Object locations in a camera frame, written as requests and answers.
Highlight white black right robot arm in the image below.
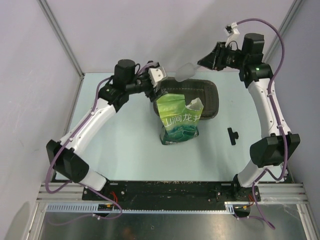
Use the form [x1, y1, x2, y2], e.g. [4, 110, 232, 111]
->
[197, 33, 301, 201]

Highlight black bag clip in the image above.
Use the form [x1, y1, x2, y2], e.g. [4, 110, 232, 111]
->
[227, 127, 239, 146]

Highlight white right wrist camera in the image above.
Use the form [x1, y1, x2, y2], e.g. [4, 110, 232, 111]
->
[224, 22, 240, 47]

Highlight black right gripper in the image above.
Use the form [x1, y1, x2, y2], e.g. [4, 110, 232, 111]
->
[197, 42, 247, 72]

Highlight clear plastic scoop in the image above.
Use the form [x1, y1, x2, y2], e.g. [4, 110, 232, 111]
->
[174, 62, 200, 82]

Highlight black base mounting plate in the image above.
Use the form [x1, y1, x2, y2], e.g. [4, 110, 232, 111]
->
[81, 180, 262, 204]

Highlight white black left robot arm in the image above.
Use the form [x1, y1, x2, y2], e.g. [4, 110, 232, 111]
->
[46, 59, 168, 200]

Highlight green litter bag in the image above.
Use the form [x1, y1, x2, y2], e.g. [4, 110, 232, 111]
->
[156, 93, 204, 145]

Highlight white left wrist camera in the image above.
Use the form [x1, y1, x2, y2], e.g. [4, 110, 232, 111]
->
[148, 66, 168, 88]

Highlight dark grey litter box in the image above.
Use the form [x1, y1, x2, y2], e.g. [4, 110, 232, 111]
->
[161, 77, 219, 120]

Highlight white slotted cable duct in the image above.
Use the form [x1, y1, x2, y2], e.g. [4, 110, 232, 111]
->
[46, 201, 247, 214]

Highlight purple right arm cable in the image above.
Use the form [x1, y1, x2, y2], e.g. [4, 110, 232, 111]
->
[236, 17, 288, 230]

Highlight aluminium frame rail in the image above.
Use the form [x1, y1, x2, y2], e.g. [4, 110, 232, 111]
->
[36, 183, 309, 205]

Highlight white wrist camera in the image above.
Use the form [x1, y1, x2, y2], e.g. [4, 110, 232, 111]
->
[148, 66, 168, 88]
[224, 22, 240, 47]

